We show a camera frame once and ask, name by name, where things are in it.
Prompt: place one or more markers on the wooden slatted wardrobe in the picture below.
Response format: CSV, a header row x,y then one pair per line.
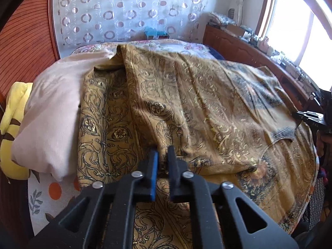
x,y
26,31

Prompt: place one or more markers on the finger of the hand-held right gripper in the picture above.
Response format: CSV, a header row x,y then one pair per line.
x,y
308,116

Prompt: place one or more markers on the wooden side cabinet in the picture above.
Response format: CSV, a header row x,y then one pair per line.
x,y
238,49

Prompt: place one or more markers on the white bottle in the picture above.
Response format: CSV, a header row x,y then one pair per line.
x,y
265,44

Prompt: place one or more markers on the yellow plush toy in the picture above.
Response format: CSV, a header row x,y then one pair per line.
x,y
13,134

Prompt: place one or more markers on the crumpled white tissue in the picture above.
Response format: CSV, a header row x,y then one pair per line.
x,y
277,57

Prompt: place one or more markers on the white circle-patterned curtain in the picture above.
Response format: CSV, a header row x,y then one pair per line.
x,y
129,10

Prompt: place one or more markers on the wooden framed window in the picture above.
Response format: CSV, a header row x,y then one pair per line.
x,y
293,26

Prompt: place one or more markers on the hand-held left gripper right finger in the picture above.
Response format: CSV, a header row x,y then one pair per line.
x,y
173,176

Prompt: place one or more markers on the blue box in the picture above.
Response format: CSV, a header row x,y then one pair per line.
x,y
155,33

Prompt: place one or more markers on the beige pillow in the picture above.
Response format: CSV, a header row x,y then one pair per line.
x,y
51,109

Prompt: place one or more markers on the golden patterned garment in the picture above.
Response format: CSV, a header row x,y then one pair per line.
x,y
207,96

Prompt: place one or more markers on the floral bedsheet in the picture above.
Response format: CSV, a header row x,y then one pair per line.
x,y
160,45

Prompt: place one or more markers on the dark dotted clothing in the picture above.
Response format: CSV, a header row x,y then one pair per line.
x,y
316,199

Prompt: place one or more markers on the person's right hand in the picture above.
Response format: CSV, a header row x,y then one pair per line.
x,y
324,142

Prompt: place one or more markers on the navy blanket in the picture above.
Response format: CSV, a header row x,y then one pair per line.
x,y
216,54

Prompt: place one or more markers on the cardboard box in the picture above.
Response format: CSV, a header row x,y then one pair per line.
x,y
236,30

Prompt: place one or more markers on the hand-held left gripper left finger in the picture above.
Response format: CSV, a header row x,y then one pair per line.
x,y
153,176

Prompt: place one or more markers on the stack of folded cloths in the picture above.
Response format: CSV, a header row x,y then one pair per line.
x,y
220,18

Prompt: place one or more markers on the white window curtain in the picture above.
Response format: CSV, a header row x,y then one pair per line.
x,y
246,0

